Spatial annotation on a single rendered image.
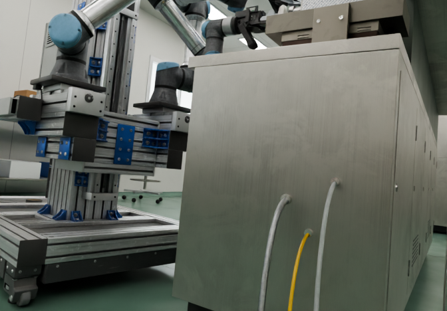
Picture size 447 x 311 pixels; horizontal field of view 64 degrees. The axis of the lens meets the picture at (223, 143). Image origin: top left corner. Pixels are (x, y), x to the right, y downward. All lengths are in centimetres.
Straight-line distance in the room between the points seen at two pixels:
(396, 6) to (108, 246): 129
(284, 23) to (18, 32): 378
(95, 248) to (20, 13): 356
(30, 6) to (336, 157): 423
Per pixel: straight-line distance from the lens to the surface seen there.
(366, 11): 113
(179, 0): 197
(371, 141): 97
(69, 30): 149
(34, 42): 473
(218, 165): 113
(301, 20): 118
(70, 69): 159
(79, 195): 182
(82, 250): 150
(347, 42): 104
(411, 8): 135
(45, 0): 492
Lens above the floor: 53
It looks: 4 degrees up
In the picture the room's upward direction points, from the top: 5 degrees clockwise
